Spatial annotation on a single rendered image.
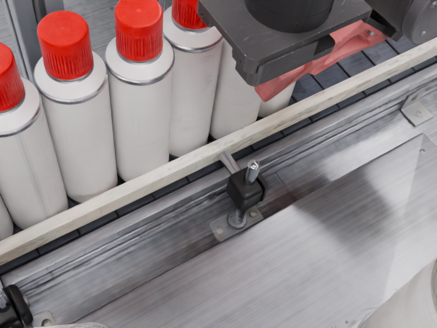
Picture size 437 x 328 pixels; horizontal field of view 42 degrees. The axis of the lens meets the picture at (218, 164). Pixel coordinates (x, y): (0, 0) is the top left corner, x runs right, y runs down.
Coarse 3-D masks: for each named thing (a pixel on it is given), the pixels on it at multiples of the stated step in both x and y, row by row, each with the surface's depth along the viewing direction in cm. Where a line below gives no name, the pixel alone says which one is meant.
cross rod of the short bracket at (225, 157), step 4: (224, 152) 54; (228, 152) 54; (220, 156) 54; (224, 156) 54; (228, 156) 54; (220, 160) 54; (224, 160) 53; (228, 160) 53; (232, 160) 53; (224, 164) 53; (228, 164) 53; (232, 164) 53; (236, 164) 53; (228, 168) 53; (232, 168) 53; (236, 168) 53; (240, 168) 53; (228, 172) 53; (232, 172) 53
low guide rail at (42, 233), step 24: (432, 48) 63; (384, 72) 61; (312, 96) 58; (336, 96) 59; (264, 120) 56; (288, 120) 57; (216, 144) 54; (240, 144) 55; (168, 168) 52; (192, 168) 53; (120, 192) 50; (144, 192) 51; (72, 216) 48; (96, 216) 50; (24, 240) 47; (48, 240) 48; (0, 264) 47
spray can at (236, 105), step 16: (224, 48) 47; (224, 64) 48; (224, 80) 50; (240, 80) 49; (224, 96) 51; (240, 96) 51; (256, 96) 52; (224, 112) 53; (240, 112) 53; (256, 112) 55; (224, 128) 55; (240, 128) 55
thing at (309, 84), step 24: (384, 48) 67; (408, 48) 68; (336, 72) 65; (360, 72) 65; (408, 72) 66; (360, 96) 63; (312, 120) 61; (264, 144) 58; (216, 168) 56; (168, 192) 55; (120, 216) 53; (72, 240) 52; (24, 264) 51
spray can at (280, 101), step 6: (294, 84) 57; (282, 90) 56; (288, 90) 57; (276, 96) 57; (282, 96) 57; (288, 96) 58; (264, 102) 57; (270, 102) 57; (276, 102) 57; (282, 102) 58; (288, 102) 59; (264, 108) 58; (270, 108) 58; (276, 108) 58; (282, 108) 59; (258, 114) 59; (264, 114) 59; (270, 114) 59
